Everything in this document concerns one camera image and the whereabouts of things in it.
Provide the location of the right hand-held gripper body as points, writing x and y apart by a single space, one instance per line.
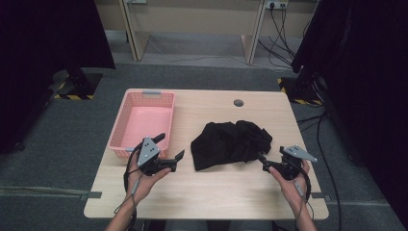
292 166

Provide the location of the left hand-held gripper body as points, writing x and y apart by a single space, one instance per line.
148 154

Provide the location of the pink perforated plastic basket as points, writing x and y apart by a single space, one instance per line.
147 123

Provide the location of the black cloth garment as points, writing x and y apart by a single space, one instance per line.
227 142

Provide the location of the person's right hand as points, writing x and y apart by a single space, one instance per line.
293 191

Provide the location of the person's left hand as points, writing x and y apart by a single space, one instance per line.
142 187

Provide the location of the grey floor tape strip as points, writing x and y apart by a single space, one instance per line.
91 195
321 196

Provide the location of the grey round table grommet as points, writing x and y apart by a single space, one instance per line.
238 102

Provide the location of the black stand base striped tape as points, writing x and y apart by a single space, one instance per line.
81 85
300 91

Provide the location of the black curtain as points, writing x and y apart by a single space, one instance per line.
48 48
369 80

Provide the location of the light wooden desk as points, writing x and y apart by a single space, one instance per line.
198 16

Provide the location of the white wall power socket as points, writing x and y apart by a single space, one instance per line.
275 4

